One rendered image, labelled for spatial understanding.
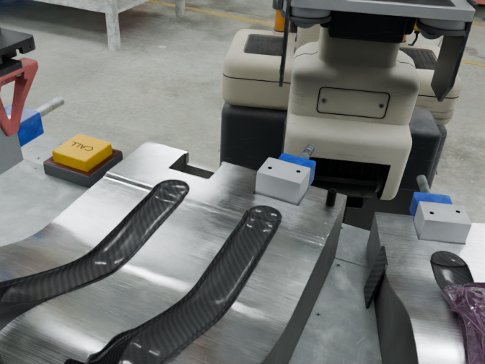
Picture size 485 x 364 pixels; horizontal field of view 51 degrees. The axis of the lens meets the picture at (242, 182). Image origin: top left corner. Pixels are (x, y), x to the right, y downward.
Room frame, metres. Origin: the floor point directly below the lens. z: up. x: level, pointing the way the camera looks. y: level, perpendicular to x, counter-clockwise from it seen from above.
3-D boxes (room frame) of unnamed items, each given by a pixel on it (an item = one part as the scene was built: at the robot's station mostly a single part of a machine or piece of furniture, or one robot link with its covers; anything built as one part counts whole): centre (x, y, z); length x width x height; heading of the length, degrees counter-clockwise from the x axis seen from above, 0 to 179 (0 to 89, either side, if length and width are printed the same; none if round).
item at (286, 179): (0.52, -0.06, 0.89); 0.13 x 0.05 x 0.05; 158
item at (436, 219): (0.51, -0.23, 0.86); 0.13 x 0.05 x 0.05; 175
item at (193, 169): (0.52, 0.06, 0.87); 0.05 x 0.05 x 0.04; 68
